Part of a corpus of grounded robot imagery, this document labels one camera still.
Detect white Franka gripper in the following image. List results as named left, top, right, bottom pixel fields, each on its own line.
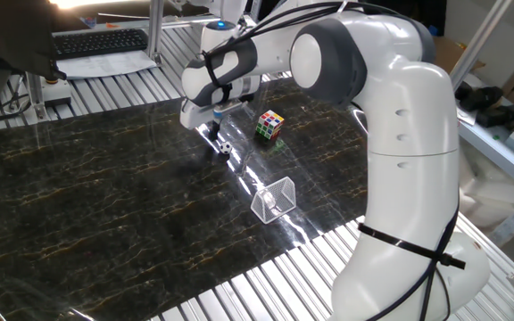
left=179, top=95, right=249, bottom=142

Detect white mesh miniature goal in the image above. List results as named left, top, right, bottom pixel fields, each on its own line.
left=250, top=176, right=297, bottom=225

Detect multicoloured Rubik's cube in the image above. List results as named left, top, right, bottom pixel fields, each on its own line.
left=255, top=109, right=286, bottom=142

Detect white paper sheets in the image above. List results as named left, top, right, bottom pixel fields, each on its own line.
left=55, top=49, right=158, bottom=80

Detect black marble pattern mat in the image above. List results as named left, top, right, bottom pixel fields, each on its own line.
left=0, top=78, right=372, bottom=321

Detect black computer keyboard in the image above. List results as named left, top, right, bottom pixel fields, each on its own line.
left=53, top=29, right=150, bottom=62

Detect white emergency stop button box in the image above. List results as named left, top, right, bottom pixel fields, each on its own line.
left=42, top=76, right=73, bottom=107

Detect dark computer monitor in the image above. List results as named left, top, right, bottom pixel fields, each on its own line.
left=0, top=0, right=69, bottom=112

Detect brown cardboard box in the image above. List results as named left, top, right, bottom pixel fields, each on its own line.
left=433, top=35, right=485, bottom=75

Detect black device pile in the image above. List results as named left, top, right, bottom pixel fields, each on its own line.
left=455, top=82, right=514, bottom=128

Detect light blue shelf board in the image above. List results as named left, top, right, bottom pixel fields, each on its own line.
left=457, top=118, right=514, bottom=191

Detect tall aluminium profile post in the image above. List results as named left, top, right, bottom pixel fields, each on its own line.
left=145, top=0, right=165, bottom=66

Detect short aluminium profile post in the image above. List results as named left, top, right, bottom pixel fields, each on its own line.
left=24, top=70, right=48, bottom=120

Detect black cables bundle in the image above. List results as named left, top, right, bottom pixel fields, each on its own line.
left=0, top=79, right=33, bottom=125

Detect slanted aluminium frame post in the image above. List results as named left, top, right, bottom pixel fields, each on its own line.
left=448, top=0, right=514, bottom=90

